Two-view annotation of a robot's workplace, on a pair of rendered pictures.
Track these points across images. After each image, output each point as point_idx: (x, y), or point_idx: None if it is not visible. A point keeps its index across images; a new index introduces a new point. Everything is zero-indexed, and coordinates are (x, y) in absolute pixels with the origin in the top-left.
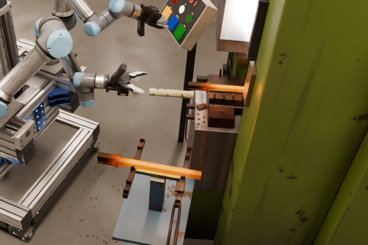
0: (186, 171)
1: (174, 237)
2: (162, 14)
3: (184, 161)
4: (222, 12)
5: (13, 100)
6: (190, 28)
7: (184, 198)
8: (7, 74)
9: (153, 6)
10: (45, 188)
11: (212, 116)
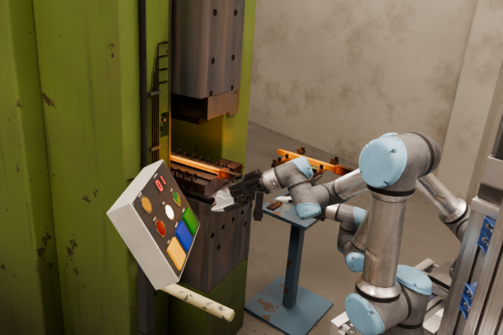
0: (288, 152)
1: None
2: (179, 261)
3: (283, 160)
4: (236, 66)
5: (444, 281)
6: (183, 197)
7: (275, 200)
8: (447, 190)
9: (235, 184)
10: None
11: (239, 163)
